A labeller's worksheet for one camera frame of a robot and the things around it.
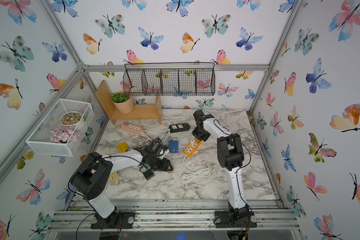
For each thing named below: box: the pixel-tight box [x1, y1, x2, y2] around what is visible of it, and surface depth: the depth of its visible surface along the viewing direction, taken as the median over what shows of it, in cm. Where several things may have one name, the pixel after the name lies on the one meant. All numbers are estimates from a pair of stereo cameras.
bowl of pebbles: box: [59, 111, 83, 127], surface depth 72 cm
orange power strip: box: [184, 138, 203, 158], surface depth 100 cm
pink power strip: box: [120, 121, 143, 135], surface depth 110 cm
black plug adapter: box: [143, 169, 155, 181], surface depth 88 cm
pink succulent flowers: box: [50, 125, 81, 144], surface depth 64 cm
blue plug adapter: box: [168, 140, 179, 153], surface depth 98 cm
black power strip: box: [168, 123, 191, 133], surface depth 106 cm
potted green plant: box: [111, 92, 134, 114], surface depth 105 cm
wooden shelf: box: [95, 79, 163, 125], surface depth 110 cm
